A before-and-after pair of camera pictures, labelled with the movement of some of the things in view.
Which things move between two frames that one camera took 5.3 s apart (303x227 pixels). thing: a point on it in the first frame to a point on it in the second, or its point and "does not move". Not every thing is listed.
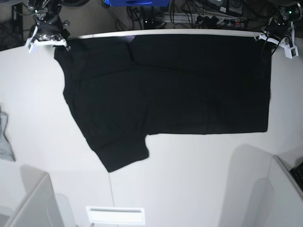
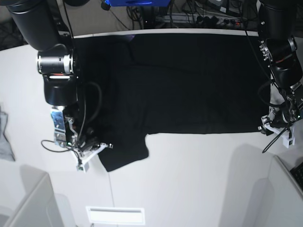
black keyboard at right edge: (297, 172) does not move
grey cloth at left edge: (6, 152) does not move
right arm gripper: (49, 27) to (87, 141)
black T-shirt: (121, 89) does not move
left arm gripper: (279, 28) to (278, 118)
